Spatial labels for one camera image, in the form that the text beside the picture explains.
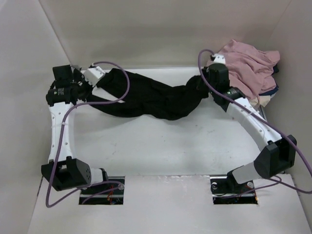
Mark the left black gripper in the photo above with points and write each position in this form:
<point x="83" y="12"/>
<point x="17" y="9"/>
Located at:
<point x="81" y="78"/>

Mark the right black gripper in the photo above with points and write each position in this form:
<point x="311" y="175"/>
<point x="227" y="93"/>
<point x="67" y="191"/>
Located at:
<point x="205" y="71"/>

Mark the black trousers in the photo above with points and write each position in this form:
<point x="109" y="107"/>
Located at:
<point x="149" y="97"/>

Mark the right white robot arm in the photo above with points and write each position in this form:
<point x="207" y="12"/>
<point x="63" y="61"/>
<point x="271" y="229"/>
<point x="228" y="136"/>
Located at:
<point x="277" y="152"/>

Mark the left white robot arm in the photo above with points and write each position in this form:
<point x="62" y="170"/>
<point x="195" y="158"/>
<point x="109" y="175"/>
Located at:
<point x="64" y="170"/>

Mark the pink garment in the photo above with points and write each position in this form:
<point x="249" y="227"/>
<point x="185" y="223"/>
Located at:
<point x="250" y="70"/>

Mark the beige garment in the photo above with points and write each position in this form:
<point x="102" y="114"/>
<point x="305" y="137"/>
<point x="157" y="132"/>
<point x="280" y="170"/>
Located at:
<point x="260" y="101"/>

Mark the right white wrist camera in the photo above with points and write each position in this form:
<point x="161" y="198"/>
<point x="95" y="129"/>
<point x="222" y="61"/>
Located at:
<point x="218" y="58"/>

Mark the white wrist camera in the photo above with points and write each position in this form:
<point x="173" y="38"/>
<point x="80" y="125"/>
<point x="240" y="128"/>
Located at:
<point x="218" y="58"/>
<point x="93" y="75"/>

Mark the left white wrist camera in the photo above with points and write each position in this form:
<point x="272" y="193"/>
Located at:
<point x="93" y="75"/>

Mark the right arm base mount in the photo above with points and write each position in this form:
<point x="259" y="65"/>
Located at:
<point x="227" y="192"/>

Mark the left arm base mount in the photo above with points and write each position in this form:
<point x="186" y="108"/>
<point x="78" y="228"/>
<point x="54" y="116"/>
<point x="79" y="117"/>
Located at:
<point x="105" y="194"/>

